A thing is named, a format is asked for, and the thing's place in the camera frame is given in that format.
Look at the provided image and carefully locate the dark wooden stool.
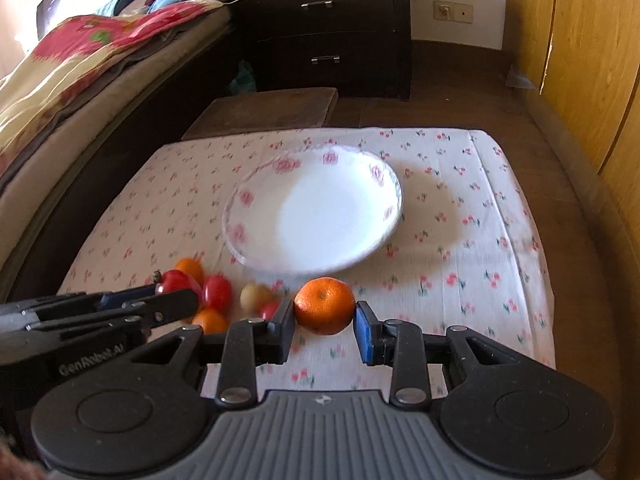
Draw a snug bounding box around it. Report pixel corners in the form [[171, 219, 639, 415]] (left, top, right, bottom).
[[182, 88, 338, 141]]

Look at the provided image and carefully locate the floral red yellow blanket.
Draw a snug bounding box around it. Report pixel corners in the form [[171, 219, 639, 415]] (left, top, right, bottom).
[[1, 0, 222, 171]]

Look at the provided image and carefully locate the white floral plate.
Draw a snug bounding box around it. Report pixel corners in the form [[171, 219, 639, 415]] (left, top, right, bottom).
[[221, 144, 404, 276]]

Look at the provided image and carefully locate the wall power outlet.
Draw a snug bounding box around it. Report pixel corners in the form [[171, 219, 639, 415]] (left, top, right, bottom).
[[433, 0, 474, 24]]

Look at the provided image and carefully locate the red tomato large front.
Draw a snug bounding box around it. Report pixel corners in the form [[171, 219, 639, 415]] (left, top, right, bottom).
[[153, 269, 202, 299]]

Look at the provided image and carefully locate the dark wooden nightstand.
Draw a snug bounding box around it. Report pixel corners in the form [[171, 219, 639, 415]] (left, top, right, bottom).
[[228, 0, 412, 100]]

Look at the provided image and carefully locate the orange mandarin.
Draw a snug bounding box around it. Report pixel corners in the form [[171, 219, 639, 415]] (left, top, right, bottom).
[[191, 309, 229, 335], [174, 258, 205, 285], [294, 278, 356, 336]]

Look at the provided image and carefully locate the red tomato small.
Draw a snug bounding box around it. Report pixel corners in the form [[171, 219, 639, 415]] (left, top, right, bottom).
[[259, 300, 280, 321]]

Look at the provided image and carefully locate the cherry print tablecloth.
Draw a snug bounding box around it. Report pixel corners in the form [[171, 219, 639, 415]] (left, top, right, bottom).
[[62, 128, 555, 366]]

